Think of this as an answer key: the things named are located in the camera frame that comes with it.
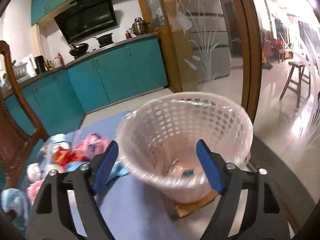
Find teal lower kitchen cabinets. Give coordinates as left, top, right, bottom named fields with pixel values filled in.
left=0, top=36, right=169, bottom=140

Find black cooking pot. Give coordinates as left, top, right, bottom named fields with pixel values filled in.
left=94, top=33, right=113, bottom=48

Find pink wrapper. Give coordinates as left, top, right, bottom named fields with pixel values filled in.
left=74, top=132, right=110, bottom=160

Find white dish rack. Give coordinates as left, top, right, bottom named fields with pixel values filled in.
left=13, top=62, right=29, bottom=80

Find pink plastic trash basket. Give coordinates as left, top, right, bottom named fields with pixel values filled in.
left=116, top=92, right=253, bottom=203

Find etched glass sliding door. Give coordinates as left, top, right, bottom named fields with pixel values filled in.
left=159, top=0, right=262, bottom=119

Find black wok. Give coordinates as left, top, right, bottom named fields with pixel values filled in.
left=69, top=43, right=89, bottom=57

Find steel stock pot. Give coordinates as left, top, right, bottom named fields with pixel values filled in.
left=130, top=17, right=150, bottom=36

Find blue table cloth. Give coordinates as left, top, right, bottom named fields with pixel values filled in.
left=66, top=111, right=188, bottom=239

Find wooden stool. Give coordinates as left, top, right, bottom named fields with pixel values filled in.
left=279, top=61, right=311, bottom=110

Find brown sauce bottle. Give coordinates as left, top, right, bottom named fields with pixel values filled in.
left=57, top=53, right=65, bottom=67

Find red snack wrapper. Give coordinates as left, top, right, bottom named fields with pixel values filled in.
left=53, top=146, right=88, bottom=167

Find clear blue plastic bag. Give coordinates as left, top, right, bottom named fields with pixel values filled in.
left=40, top=133, right=71, bottom=155

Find carved wooden chair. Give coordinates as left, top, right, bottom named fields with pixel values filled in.
left=0, top=40, right=49, bottom=190

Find black range hood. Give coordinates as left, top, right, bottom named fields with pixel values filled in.
left=54, top=0, right=118, bottom=44

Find small red canister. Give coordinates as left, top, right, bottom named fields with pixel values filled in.
left=125, top=30, right=132, bottom=39

